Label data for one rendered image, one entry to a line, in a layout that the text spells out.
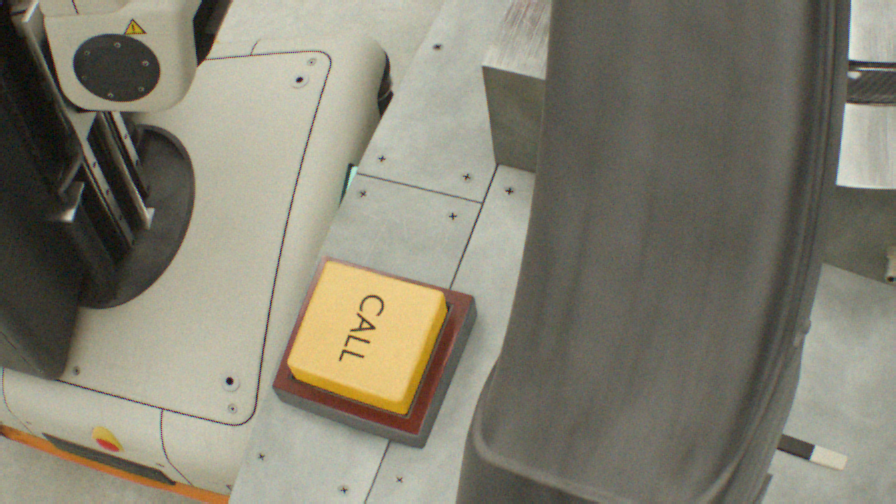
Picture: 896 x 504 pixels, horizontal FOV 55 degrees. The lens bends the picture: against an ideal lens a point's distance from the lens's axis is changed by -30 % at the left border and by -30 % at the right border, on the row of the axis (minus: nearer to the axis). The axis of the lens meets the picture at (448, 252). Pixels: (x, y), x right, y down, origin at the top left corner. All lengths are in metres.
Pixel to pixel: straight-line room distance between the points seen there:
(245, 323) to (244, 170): 0.20
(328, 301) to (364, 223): 0.07
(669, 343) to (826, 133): 0.05
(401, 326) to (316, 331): 0.04
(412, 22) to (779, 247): 1.64
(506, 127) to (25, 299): 0.68
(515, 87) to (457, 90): 0.10
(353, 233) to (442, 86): 0.10
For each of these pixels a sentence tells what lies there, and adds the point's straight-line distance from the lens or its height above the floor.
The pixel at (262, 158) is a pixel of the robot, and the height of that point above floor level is 0.28.
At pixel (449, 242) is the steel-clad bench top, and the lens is 0.61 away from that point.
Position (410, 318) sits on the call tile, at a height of 0.84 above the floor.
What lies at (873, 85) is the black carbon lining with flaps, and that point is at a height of 0.89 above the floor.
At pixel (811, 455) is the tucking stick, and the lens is 0.56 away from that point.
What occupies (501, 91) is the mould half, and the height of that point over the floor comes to 0.87.
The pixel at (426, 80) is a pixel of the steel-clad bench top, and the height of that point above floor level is 0.80.
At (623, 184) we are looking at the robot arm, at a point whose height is 1.18.
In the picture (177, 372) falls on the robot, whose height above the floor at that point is 0.28.
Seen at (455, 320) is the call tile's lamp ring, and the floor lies 0.82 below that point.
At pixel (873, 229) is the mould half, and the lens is 0.58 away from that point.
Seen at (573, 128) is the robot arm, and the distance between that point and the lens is 0.17.
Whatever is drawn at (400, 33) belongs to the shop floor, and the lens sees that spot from 1.77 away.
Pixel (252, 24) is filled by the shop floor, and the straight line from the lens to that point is 1.87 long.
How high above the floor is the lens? 1.32
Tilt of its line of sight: 60 degrees down
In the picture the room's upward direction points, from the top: 11 degrees counter-clockwise
